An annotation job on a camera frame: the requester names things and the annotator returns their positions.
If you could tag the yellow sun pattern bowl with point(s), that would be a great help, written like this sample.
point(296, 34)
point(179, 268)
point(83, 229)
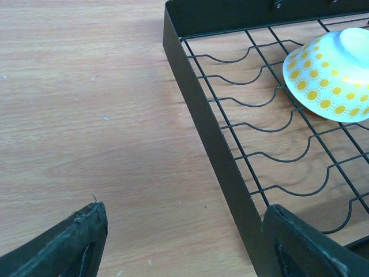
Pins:
point(329, 75)

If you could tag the black wire dish rack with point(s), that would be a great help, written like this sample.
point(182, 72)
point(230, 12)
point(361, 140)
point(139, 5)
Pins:
point(264, 146)

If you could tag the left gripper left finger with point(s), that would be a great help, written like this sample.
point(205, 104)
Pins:
point(73, 247)

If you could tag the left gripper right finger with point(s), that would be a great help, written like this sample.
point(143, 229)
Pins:
point(294, 248)

